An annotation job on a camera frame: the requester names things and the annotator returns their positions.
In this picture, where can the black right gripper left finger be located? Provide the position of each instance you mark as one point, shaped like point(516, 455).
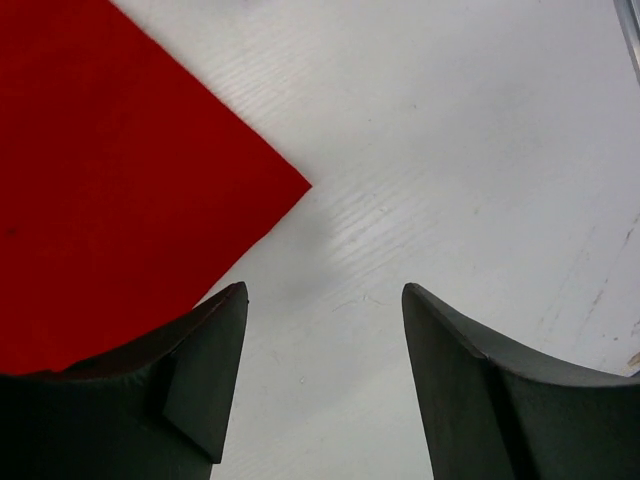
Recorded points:
point(157, 407)

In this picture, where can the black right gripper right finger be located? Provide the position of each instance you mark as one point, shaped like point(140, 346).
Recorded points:
point(493, 408)

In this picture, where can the red t-shirt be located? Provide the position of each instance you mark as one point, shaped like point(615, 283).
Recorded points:
point(127, 188)

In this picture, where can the aluminium mounting rail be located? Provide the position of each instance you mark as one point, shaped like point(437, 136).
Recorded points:
point(629, 19)

